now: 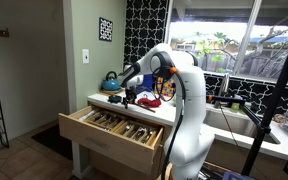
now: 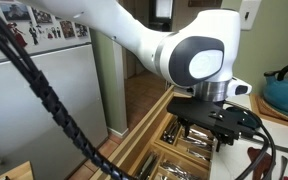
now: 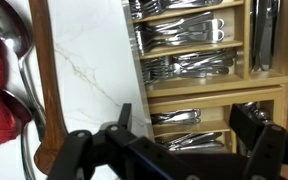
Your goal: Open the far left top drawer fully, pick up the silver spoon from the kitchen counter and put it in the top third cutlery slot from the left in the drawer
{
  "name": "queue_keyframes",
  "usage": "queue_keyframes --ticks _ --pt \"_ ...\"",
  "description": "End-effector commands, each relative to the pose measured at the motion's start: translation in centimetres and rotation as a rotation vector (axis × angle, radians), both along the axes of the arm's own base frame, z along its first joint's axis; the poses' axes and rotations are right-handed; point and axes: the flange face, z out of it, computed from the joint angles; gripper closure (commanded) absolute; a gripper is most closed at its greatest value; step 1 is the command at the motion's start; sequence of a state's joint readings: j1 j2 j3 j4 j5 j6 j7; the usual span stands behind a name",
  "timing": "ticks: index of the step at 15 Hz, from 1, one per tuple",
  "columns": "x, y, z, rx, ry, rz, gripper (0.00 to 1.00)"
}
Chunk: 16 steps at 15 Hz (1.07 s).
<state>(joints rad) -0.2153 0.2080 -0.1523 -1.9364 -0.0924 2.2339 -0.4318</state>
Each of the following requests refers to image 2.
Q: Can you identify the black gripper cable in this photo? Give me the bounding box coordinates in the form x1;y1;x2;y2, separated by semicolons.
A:
223;99;278;180

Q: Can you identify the dark teal small dish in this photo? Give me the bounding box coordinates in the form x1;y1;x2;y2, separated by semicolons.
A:
224;105;262;130

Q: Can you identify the light wood kitchen drawer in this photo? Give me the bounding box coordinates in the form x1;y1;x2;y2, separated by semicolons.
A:
90;87;220;180

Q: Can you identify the teal kettle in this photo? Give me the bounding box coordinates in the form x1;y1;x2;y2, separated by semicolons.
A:
263;60;288;118

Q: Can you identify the wooden kettle trivet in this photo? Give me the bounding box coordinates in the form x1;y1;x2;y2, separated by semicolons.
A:
249;93;288;132

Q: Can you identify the black suit man magnet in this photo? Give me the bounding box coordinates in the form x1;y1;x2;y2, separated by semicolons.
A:
28;21;40;46

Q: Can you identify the light wooden platform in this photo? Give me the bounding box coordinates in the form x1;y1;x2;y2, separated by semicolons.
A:
0;160;35;180

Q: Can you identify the black corrugated cable bundle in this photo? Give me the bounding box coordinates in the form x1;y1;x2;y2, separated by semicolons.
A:
0;0;139;180

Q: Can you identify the dark grey utensil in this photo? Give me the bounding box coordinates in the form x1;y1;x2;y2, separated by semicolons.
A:
278;154;288;180

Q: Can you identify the red dress lady magnet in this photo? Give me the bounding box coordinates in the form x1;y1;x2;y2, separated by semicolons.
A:
6;21;29;48

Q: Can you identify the wooden coat hook rail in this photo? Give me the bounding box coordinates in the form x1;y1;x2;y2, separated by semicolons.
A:
187;0;223;8

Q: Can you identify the grey white refrigerator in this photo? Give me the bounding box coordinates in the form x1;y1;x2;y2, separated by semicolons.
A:
0;0;109;180

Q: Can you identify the brown wooden spatula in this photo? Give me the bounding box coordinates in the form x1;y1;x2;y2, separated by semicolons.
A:
247;146;274;180

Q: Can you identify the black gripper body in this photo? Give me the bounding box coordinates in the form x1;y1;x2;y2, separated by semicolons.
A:
183;105;257;147

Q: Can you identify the wooden cutlery organiser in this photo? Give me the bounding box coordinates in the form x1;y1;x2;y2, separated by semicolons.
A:
153;111;217;168
125;151;211;180

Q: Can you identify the fridge photo print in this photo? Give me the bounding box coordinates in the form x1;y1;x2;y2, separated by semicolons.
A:
74;22;89;38
59;20;76;40
31;7;54;25
0;2;32;22

